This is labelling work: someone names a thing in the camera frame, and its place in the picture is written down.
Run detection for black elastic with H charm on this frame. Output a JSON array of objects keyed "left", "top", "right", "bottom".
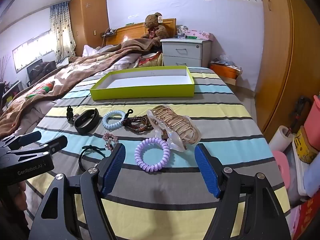
[{"left": 78, "top": 145, "right": 105, "bottom": 172}]

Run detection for black wristband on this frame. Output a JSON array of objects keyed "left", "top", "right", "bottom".
[{"left": 74, "top": 108, "right": 100, "bottom": 135}]

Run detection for pink rhinestone hair clip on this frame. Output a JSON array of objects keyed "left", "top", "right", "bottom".
[{"left": 103, "top": 132, "right": 119, "bottom": 152}]

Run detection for purple spiral hair tie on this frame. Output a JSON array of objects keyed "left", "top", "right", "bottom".
[{"left": 134, "top": 137, "right": 171, "bottom": 173}]

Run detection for blue spiral hair tie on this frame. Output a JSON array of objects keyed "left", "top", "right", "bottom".
[{"left": 101, "top": 109, "right": 126, "bottom": 131}]

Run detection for large rose gold hair claw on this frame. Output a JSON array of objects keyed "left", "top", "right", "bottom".
[{"left": 146, "top": 105, "right": 201, "bottom": 152}]

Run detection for dark red bead bracelet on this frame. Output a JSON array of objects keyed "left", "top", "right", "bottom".
[{"left": 122, "top": 108, "right": 154, "bottom": 133}]

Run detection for lime green tray box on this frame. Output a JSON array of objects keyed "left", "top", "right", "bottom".
[{"left": 90, "top": 66, "right": 195, "bottom": 101}]

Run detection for person's left hand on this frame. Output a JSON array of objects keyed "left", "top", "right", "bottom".
[{"left": 11, "top": 181, "right": 28, "bottom": 211}]

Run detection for red green pillow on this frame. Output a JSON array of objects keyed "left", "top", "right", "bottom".
[{"left": 25, "top": 81, "right": 55, "bottom": 99}]

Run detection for brown fleece blanket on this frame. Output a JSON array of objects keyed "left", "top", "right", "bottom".
[{"left": 1, "top": 38, "right": 155, "bottom": 139}]

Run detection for pink round stool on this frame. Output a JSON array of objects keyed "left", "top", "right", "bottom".
[{"left": 272, "top": 151, "right": 291, "bottom": 190}]

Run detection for black chair by window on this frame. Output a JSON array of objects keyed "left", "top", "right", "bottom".
[{"left": 27, "top": 59, "right": 56, "bottom": 87}]

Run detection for white paper roll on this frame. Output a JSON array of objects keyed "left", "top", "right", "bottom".
[{"left": 268, "top": 126, "right": 293, "bottom": 152}]

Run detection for dotted window curtain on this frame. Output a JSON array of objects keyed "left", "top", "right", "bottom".
[{"left": 50, "top": 2, "right": 76, "bottom": 63}]

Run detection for orange storage box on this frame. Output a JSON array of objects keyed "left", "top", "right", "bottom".
[{"left": 209, "top": 61, "right": 242, "bottom": 86}]

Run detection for wooden closet door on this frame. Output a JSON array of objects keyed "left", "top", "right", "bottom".
[{"left": 255, "top": 0, "right": 319, "bottom": 141}]

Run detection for tall wooden wardrobe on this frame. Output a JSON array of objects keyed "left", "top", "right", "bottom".
[{"left": 68, "top": 0, "right": 109, "bottom": 56}]

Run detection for wooden headboard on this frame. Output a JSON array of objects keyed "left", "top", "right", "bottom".
[{"left": 104, "top": 18, "right": 176, "bottom": 45}]

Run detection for white bedside drawer cabinet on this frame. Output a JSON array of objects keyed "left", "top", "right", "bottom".
[{"left": 161, "top": 38, "right": 212, "bottom": 68}]

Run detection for brown teddy bear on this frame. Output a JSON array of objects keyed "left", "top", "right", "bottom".
[{"left": 141, "top": 12, "right": 169, "bottom": 47}]

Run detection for pink floral box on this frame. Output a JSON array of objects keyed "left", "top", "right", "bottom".
[{"left": 185, "top": 30, "right": 214, "bottom": 41}]

